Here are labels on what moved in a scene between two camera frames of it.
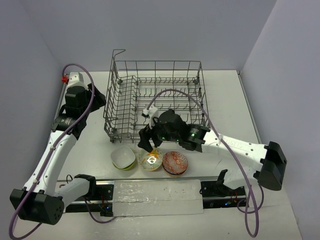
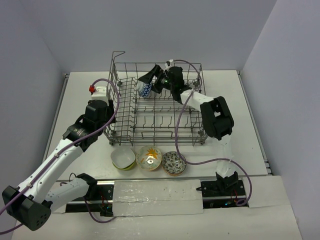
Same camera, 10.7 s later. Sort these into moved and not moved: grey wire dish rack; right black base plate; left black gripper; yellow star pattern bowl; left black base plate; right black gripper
Moved: right black gripper; left black gripper
Not moved: grey wire dish rack; right black base plate; yellow star pattern bowl; left black base plate
